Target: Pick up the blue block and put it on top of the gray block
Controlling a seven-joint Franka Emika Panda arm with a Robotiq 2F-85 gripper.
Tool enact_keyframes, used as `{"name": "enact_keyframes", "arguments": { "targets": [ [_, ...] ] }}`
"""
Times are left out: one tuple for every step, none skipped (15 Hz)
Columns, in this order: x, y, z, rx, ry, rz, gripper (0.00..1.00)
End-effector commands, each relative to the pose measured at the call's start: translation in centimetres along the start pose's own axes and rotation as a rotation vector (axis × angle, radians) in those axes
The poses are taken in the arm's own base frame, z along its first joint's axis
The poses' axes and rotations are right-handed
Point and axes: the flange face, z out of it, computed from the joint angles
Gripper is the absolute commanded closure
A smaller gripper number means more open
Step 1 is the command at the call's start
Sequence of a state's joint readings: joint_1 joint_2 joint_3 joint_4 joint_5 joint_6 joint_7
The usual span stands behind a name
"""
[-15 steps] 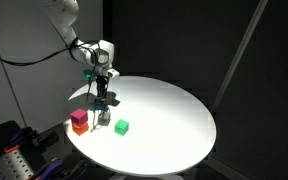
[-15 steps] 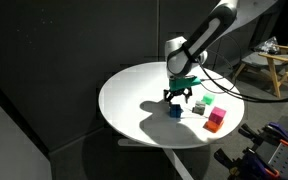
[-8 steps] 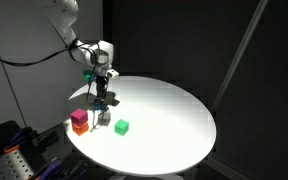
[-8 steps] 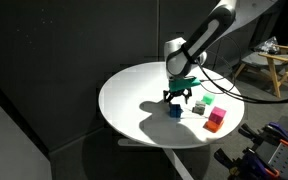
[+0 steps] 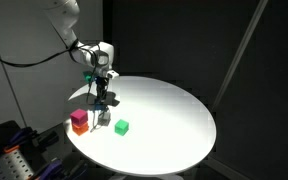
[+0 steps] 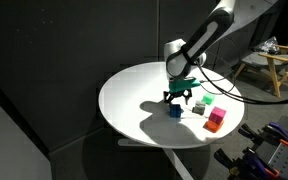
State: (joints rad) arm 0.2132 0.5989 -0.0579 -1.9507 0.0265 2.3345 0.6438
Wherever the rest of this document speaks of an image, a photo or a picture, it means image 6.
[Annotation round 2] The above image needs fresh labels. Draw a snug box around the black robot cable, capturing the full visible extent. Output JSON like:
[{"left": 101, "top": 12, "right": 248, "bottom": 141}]
[{"left": 180, "top": 36, "right": 288, "bottom": 106}]

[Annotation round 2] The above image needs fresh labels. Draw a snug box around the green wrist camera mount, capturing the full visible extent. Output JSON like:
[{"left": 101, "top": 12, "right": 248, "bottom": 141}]
[{"left": 169, "top": 78, "right": 201, "bottom": 93}]

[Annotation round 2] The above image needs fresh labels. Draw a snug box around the orange handled clamp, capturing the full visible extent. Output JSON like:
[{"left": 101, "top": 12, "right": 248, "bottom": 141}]
[{"left": 238, "top": 122, "right": 288, "bottom": 146}]

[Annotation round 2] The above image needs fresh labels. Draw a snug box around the green block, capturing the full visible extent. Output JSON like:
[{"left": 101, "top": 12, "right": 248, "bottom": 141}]
[{"left": 202, "top": 93, "right": 215, "bottom": 105}]

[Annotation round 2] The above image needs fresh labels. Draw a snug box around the pink block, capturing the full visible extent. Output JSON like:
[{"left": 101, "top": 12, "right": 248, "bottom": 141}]
[{"left": 209, "top": 107, "right": 226, "bottom": 125}]

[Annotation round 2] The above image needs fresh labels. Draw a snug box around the gray block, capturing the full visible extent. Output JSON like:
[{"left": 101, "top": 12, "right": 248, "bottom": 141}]
[{"left": 192, "top": 101, "right": 206, "bottom": 115}]

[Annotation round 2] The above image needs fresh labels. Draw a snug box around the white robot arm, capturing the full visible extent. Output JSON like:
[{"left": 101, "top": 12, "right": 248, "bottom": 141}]
[{"left": 163, "top": 0, "right": 278, "bottom": 103}]

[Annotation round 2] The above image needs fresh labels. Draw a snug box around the purple handled clamp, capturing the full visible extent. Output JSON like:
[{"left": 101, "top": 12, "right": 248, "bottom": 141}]
[{"left": 214, "top": 148, "right": 280, "bottom": 180}]

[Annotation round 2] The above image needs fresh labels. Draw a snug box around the orange block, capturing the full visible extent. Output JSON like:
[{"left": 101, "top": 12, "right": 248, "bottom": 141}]
[{"left": 204, "top": 121, "right": 223, "bottom": 133}]

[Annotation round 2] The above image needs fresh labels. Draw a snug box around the wooden chair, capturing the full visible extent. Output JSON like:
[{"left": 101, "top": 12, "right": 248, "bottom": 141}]
[{"left": 234, "top": 36, "right": 288, "bottom": 98}]

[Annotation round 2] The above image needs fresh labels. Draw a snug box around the blue block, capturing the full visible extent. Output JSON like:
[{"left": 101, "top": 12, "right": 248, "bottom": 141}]
[{"left": 169, "top": 104, "right": 182, "bottom": 118}]

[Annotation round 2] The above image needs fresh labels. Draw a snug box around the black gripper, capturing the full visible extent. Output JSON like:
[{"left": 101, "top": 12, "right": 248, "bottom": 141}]
[{"left": 163, "top": 89, "right": 192, "bottom": 103}]

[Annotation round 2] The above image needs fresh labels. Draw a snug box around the white round table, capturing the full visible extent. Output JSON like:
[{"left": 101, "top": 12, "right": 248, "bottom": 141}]
[{"left": 98, "top": 61, "right": 246, "bottom": 150}]

